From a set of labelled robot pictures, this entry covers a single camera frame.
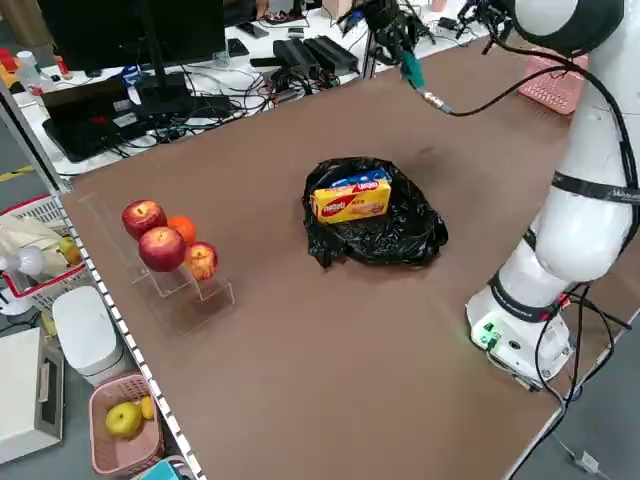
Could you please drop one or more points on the beige cloth bag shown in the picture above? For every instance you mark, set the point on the beige cloth bag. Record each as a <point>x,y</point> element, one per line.
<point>25,237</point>

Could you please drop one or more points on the yellow wafer box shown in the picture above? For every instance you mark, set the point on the yellow wafer box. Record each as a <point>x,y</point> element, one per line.
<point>350,205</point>

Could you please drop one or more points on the small yellow fruit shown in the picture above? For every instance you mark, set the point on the small yellow fruit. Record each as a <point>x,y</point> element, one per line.
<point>146,407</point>

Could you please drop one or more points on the pink plastic basket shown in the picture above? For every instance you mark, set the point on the pink plastic basket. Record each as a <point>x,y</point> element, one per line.
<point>550,90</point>

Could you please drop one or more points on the teal box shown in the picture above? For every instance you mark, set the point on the teal box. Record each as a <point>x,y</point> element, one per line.
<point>167,470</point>

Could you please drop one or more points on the black power adapter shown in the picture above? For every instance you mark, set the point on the black power adapter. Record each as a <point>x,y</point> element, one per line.
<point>447,23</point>

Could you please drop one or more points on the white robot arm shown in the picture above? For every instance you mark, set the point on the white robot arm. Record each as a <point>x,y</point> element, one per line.
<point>575,225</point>

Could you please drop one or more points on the small yellow-green pear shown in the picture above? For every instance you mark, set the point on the small yellow-green pear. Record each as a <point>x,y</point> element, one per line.
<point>71,251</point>

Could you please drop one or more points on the red plastic item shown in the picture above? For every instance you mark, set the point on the red plastic item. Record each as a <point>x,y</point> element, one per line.
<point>7,60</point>

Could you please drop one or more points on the black laptop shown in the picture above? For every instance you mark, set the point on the black laptop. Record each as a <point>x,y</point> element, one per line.
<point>85,125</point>

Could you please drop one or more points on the pink cup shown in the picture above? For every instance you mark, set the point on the pink cup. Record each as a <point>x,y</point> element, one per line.
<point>437,4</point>

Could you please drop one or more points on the white plastic bottle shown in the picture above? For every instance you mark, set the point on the white plastic bottle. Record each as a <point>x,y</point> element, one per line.
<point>32,72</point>

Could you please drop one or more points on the white rounded appliance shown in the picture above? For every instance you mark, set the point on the white rounded appliance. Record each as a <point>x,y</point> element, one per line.
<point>85,330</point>

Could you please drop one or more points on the perforated metal table rail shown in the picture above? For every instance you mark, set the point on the perforated metal table rail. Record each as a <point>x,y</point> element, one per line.
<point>125,340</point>

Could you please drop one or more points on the black plastic bag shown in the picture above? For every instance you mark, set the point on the black plastic bag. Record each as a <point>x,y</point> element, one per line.
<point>390,240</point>

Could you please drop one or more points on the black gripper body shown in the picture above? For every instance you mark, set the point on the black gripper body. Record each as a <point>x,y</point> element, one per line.
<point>382,15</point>

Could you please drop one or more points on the white basket red rim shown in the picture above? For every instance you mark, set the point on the white basket red rim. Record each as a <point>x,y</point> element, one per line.
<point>50,290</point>

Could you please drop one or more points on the teal snack packet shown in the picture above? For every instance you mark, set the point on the teal snack packet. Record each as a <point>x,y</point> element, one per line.
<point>414,70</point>

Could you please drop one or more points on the blue cookie box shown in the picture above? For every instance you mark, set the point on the blue cookie box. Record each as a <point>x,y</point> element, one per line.
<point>370,176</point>

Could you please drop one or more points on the clear acrylic fruit stand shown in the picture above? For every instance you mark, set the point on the clear acrylic fruit stand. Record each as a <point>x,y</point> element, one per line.
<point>165,300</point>

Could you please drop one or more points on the yellow pear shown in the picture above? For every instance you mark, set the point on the yellow pear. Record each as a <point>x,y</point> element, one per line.
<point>123,420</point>

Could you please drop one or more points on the orange fruit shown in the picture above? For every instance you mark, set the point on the orange fruit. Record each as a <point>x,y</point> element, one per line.
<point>184,229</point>

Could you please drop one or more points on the black power supply box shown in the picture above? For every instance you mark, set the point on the black power supply box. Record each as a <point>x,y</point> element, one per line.
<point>332,52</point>
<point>295,55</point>

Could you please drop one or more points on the speckled red apple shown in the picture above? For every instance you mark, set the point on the speckled red apple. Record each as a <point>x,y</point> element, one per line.
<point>201,261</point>

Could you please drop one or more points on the black smartphone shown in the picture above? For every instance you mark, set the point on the black smartphone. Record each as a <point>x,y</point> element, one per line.
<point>253,30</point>

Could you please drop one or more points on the white box device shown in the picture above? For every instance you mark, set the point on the white box device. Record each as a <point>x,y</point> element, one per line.
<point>20,390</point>

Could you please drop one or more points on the pink slotted storage basket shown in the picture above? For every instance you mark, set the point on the pink slotted storage basket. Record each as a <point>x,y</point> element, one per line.
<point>125,455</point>

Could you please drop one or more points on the black computer monitor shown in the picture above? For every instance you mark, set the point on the black computer monitor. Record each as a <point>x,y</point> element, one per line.
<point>125,30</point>

